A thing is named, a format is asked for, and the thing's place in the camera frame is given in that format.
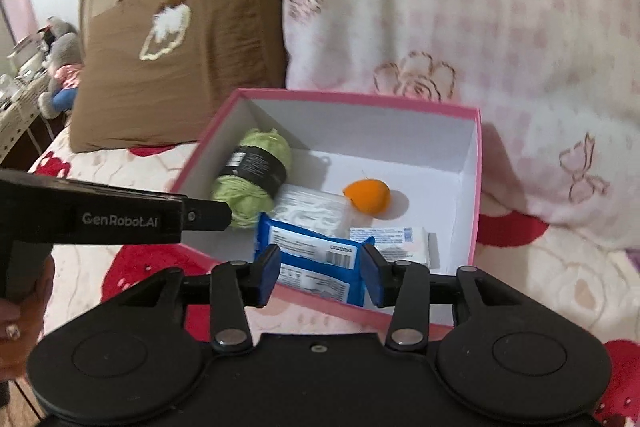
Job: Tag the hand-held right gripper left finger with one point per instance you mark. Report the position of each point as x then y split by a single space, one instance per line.
267 274

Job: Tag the cluttered bedside table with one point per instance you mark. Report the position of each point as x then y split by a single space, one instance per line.
20 117

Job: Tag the grey plush toy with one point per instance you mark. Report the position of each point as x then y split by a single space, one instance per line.
62 57

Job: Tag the bear print bed sheet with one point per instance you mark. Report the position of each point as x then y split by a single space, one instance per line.
550 267

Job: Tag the white tissue packet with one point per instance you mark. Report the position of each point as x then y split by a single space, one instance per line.
395 244

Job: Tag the person's left hand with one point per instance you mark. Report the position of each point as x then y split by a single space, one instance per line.
25 332

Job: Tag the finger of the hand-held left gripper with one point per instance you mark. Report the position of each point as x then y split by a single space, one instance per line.
210 214

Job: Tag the orange makeup sponge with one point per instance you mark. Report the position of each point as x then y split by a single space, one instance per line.
367 196

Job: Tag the brown pillow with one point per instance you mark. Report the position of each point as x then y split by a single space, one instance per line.
200 57

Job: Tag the clear plastic packet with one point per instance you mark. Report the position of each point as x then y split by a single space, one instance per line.
310 207

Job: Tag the green yarn ball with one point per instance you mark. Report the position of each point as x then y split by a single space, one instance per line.
250 157

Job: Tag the pink floral pillow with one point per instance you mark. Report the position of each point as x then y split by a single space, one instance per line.
475 7

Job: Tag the blue snack packet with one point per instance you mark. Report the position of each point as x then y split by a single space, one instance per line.
310 252

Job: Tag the pink cardboard box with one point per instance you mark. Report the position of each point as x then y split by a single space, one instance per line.
400 147

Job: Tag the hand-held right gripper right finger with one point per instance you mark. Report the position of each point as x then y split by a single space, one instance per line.
374 274

